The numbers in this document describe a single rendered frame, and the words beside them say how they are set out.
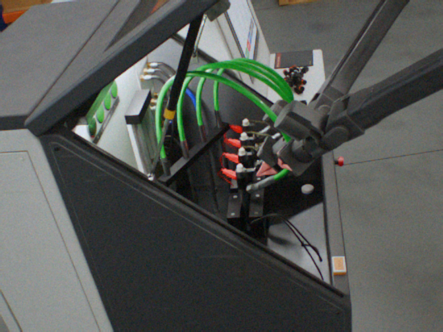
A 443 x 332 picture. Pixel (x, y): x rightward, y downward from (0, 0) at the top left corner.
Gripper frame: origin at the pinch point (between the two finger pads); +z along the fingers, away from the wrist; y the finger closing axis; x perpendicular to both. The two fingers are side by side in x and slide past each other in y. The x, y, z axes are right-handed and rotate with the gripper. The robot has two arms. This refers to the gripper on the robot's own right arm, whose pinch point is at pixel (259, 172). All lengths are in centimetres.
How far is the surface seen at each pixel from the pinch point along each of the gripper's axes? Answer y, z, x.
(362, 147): -78, 81, -182
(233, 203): -1.7, 15.7, -1.2
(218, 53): 27.9, 1.3, -33.7
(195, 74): 28.9, -16.0, 6.4
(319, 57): -6, 14, -100
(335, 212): -24.1, -1.5, -5.8
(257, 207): -7.0, 10.5, -0.7
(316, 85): -8, 11, -75
